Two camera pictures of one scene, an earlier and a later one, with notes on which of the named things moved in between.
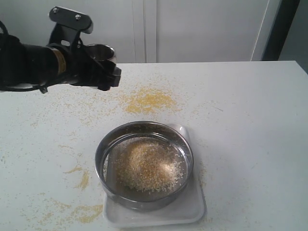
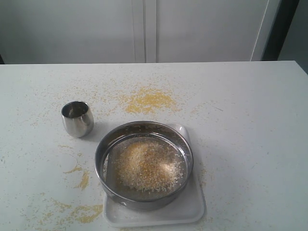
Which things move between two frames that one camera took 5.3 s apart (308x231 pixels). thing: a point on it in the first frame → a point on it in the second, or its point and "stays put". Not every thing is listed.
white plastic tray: x=189 y=208 stays put
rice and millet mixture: x=151 y=166 stays put
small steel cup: x=101 y=52 → x=77 y=118
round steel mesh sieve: x=144 y=165 stays put
